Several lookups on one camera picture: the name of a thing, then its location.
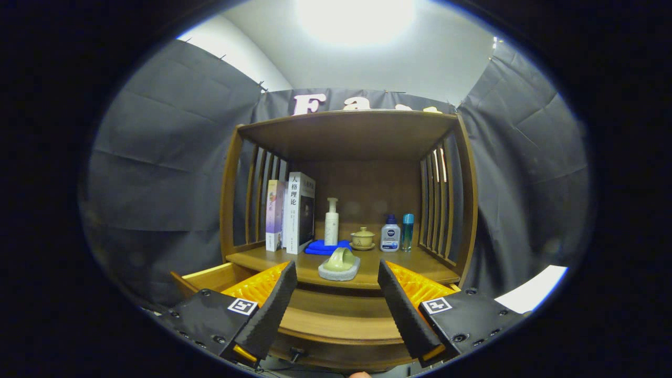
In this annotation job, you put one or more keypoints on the blue folded cloth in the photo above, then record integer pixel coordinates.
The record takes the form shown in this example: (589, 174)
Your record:
(315, 248)

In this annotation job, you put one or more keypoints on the teal bottle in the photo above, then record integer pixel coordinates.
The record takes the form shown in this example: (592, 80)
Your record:
(407, 233)

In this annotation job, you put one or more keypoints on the wooden cabinet with shelf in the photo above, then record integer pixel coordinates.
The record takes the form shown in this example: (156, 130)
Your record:
(352, 136)

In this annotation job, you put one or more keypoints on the wooden drawer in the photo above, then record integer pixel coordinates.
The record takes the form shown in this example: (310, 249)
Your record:
(341, 325)

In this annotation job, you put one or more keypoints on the purple book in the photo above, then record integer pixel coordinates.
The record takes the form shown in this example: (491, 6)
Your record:
(274, 215)

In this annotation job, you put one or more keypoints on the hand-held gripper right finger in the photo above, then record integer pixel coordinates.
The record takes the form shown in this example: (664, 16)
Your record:
(403, 310)

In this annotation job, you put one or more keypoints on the white book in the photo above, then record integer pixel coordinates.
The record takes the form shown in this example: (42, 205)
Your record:
(292, 215)

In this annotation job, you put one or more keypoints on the black backdrop cloth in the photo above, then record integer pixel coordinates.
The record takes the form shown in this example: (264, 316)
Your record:
(173, 157)

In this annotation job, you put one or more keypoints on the white sheet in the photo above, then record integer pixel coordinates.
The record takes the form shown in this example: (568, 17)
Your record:
(535, 289)

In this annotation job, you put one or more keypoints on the white pump bottle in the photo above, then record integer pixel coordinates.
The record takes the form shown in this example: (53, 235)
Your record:
(331, 228)

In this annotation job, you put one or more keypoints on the wooden countertop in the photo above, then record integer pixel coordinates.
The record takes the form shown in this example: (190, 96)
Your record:
(420, 261)

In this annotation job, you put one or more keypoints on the white bottle with blue cap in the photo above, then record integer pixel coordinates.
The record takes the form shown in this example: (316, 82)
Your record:
(390, 239)

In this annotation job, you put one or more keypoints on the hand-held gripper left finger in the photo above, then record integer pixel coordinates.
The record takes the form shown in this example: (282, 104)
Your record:
(273, 310)

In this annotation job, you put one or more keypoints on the yellow lidded teacup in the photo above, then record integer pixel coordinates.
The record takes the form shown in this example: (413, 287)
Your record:
(362, 240)

